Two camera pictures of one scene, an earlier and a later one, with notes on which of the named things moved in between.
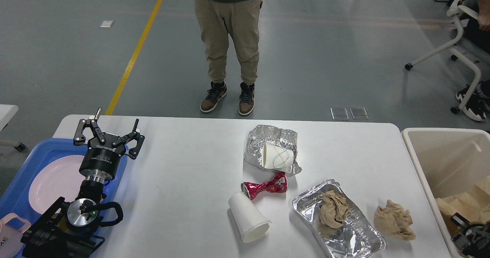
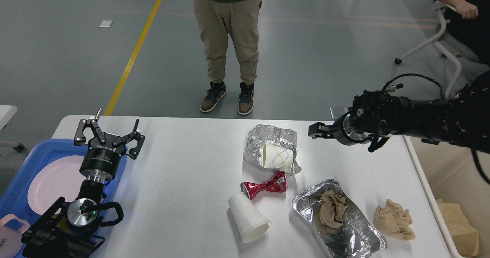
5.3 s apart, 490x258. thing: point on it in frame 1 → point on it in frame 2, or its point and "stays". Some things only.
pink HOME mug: x=10 y=243 stays
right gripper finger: x=460 y=220 → x=319 y=129
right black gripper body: x=478 y=236 → x=345 y=131
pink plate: x=61 y=177 stays
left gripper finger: x=79 y=139 stays
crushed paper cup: x=277 y=157 stays
